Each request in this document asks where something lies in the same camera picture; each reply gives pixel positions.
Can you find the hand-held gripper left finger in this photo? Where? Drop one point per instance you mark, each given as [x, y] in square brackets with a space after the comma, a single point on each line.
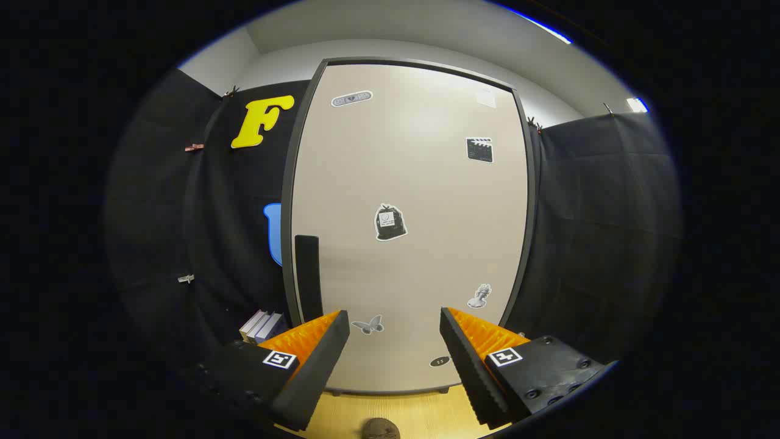
[317, 372]

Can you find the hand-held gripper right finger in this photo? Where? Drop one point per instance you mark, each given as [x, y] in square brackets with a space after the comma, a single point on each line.
[472, 372]

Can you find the brown fuzzy shoe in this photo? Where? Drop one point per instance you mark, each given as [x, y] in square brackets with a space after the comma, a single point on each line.
[381, 430]

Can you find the grey shoe cabinet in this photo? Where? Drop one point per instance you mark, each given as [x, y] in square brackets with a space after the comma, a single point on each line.
[289, 183]

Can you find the beige shoe cabinet door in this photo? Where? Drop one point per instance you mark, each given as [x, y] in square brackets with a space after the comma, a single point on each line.
[426, 183]

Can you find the white book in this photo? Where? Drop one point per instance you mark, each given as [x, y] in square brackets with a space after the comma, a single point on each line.
[258, 328]
[248, 325]

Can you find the silver clip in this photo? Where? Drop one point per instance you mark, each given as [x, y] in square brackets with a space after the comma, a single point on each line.
[186, 278]

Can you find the black backdrop cloth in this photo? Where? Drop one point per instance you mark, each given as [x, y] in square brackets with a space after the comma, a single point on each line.
[609, 213]

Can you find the black clip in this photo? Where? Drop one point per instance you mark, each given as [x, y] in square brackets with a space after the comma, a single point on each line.
[607, 108]
[533, 124]
[230, 92]

